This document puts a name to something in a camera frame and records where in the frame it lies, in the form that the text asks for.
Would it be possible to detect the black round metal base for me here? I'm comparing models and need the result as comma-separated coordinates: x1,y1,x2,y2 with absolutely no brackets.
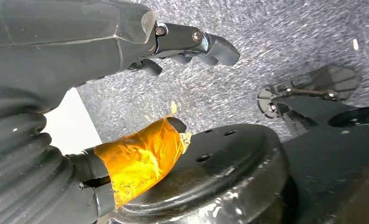
97,123,288,224

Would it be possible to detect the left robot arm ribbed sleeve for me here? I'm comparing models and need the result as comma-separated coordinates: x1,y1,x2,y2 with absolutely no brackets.
0,90,80,224

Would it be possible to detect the white panel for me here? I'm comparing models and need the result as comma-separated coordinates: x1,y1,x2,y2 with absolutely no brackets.
43,87,103,155

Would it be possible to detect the black robot leg frame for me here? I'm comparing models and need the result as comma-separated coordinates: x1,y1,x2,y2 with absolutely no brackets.
281,96,369,224

